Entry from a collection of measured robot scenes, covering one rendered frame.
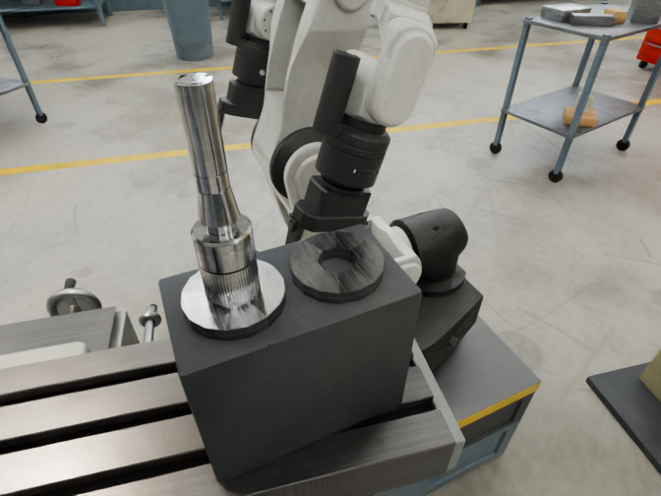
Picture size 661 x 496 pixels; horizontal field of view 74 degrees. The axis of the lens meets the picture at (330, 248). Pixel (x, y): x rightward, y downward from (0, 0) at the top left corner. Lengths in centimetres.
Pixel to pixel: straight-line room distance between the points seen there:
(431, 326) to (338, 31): 71
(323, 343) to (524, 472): 130
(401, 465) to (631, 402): 144
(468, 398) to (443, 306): 24
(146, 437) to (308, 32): 57
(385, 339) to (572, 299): 183
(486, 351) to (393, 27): 98
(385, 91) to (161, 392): 44
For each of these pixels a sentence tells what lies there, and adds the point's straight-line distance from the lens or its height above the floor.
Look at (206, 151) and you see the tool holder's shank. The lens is 31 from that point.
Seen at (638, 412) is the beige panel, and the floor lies 3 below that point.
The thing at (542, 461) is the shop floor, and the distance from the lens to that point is 168.
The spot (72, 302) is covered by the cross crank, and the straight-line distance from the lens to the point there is 120.
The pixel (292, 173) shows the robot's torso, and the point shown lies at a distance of 76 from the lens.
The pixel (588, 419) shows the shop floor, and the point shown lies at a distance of 183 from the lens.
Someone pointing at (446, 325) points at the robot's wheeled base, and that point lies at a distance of 113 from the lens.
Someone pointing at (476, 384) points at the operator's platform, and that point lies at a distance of 126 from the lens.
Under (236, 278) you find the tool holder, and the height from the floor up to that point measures 116.
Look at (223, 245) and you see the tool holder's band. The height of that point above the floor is 119.
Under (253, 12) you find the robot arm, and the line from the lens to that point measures 97.
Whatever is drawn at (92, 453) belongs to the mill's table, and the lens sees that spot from 58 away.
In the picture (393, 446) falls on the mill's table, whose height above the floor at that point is 93.
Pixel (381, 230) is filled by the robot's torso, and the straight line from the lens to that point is 111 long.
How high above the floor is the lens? 140
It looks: 39 degrees down
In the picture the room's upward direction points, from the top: straight up
